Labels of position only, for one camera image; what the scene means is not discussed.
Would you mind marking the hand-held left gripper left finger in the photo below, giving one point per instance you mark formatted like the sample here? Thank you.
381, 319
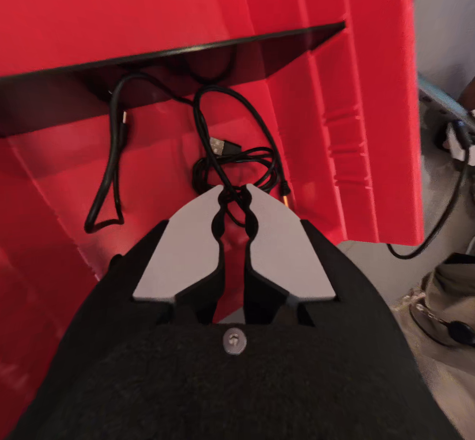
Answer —
178, 261

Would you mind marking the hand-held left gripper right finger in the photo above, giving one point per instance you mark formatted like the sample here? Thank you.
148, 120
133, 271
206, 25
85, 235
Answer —
289, 261

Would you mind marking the red plastic bin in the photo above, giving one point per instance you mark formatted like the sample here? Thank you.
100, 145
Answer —
92, 2

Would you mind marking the black zipper pull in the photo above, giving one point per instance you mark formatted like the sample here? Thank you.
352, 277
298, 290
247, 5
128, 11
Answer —
458, 330

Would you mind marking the person's beige jacket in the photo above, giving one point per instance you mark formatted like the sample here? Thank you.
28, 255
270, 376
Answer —
445, 391

